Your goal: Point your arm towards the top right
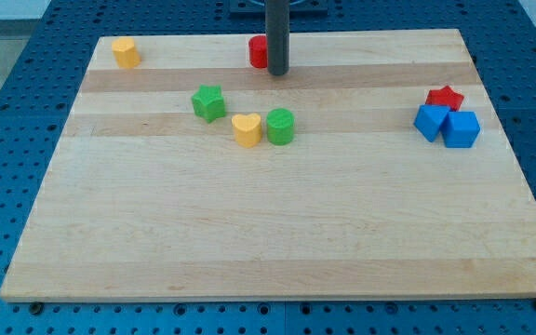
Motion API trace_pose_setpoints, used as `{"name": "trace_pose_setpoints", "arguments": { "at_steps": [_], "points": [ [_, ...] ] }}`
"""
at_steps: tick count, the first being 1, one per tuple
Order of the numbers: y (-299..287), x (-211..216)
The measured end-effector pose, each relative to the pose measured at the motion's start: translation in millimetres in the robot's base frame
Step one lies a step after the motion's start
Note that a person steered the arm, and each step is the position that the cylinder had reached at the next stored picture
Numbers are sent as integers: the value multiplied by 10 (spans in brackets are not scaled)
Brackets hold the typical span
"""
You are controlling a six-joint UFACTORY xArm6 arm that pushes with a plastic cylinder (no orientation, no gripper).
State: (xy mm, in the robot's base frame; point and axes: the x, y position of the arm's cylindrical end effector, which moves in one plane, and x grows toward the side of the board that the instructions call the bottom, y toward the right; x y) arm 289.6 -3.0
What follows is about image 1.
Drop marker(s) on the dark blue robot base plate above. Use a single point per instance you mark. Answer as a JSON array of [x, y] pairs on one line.
[[256, 8]]

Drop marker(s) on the blue cube block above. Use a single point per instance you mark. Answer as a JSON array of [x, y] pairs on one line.
[[460, 129]]

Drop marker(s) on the green star block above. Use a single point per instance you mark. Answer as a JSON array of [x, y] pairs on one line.
[[209, 103]]

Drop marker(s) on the blue triangular block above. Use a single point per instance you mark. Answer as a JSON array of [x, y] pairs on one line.
[[429, 120]]

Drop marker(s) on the green cylinder block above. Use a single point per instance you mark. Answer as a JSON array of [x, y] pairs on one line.
[[280, 126]]

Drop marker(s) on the red star block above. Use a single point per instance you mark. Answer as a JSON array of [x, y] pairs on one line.
[[445, 96]]

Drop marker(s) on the grey cylindrical robot arm rod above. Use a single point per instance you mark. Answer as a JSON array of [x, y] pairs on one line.
[[277, 34]]

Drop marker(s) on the red cylinder block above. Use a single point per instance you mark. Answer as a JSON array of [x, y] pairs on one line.
[[257, 51]]

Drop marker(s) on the large wooden board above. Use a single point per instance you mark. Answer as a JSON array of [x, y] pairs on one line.
[[143, 201]]

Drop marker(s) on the yellow pentagon block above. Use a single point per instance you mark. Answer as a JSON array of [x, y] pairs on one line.
[[125, 52]]

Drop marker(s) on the yellow heart block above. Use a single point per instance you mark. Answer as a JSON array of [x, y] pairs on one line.
[[247, 129]]

